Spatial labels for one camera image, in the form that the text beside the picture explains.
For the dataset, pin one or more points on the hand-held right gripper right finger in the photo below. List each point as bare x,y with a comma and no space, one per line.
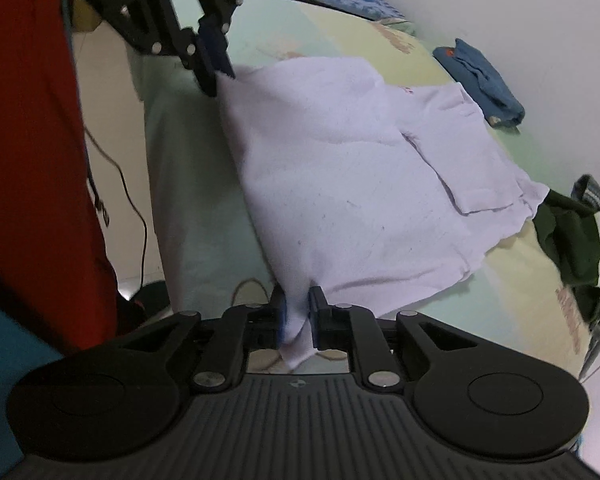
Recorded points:
314,320

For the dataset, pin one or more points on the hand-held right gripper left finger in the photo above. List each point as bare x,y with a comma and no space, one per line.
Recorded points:
280,317

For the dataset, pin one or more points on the green white striped shirt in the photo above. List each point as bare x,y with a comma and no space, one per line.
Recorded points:
575,250

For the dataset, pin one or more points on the cardboard box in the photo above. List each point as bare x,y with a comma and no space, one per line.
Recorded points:
87,12

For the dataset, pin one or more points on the beige slipper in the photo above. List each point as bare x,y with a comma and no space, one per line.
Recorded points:
252,292

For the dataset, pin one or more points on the person's red top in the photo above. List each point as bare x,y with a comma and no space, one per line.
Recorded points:
30,135

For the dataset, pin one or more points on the blue folded garment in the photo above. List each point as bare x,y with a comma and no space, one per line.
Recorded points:
485,82

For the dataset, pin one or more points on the teal cloth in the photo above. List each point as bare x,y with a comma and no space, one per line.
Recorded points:
0,385

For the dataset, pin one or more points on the blue striped garment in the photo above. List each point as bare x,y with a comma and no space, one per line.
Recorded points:
590,192

